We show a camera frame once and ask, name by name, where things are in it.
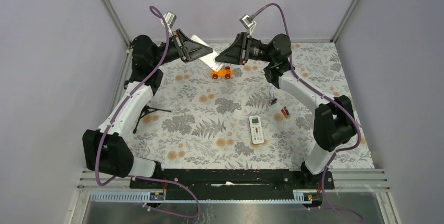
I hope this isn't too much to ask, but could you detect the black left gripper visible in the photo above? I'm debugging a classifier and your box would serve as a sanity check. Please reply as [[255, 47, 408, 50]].
[[152, 29, 214, 68]]

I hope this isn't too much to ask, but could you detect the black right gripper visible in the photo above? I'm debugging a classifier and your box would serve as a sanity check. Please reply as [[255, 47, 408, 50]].
[[215, 32, 275, 65]]

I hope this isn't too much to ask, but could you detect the white battery cover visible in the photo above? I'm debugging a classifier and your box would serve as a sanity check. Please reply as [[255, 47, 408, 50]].
[[232, 109, 244, 120]]

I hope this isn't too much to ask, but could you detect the blue purple battery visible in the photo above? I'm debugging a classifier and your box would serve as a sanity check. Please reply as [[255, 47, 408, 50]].
[[283, 106, 290, 115]]

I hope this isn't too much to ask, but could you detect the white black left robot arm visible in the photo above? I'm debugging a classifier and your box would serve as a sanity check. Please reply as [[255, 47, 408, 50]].
[[82, 29, 218, 188]]

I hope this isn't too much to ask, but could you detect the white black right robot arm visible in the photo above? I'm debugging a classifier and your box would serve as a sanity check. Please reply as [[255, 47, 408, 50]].
[[215, 32, 359, 188]]

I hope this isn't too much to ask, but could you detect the white remote with screen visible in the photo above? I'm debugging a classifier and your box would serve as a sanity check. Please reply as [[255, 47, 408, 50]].
[[249, 116, 264, 144]]

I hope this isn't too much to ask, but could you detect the orange toy car chassis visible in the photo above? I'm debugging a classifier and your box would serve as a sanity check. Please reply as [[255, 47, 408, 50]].
[[210, 66, 234, 79]]

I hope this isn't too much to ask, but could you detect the floral patterned table mat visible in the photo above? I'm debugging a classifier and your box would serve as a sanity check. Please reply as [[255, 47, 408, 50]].
[[109, 42, 375, 170]]

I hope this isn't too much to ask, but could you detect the black mini tripod stand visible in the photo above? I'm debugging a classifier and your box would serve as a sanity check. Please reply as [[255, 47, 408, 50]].
[[132, 105, 172, 135]]

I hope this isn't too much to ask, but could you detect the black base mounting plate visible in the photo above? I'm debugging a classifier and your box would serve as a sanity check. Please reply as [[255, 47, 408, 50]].
[[130, 166, 335, 200]]

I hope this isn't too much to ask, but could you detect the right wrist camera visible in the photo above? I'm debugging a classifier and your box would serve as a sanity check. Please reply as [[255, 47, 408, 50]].
[[239, 14, 257, 35]]

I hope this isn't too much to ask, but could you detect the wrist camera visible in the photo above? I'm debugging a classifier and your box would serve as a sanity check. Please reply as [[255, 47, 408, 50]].
[[239, 14, 257, 35], [163, 11, 177, 28]]

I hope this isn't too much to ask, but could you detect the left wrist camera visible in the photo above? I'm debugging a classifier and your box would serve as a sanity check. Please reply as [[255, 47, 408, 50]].
[[163, 11, 177, 28]]

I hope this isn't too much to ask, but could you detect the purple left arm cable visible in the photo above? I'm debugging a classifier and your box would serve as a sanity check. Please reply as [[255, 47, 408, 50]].
[[95, 5, 201, 219]]

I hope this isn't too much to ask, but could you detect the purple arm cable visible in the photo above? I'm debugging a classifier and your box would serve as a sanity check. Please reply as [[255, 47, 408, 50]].
[[95, 5, 201, 219], [251, 3, 365, 224]]

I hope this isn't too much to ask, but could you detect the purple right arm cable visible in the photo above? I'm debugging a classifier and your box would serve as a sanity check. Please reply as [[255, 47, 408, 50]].
[[251, 3, 365, 224]]

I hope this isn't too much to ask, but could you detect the white slotted cable duct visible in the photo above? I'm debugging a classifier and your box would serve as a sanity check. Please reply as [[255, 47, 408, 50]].
[[89, 190, 323, 205]]

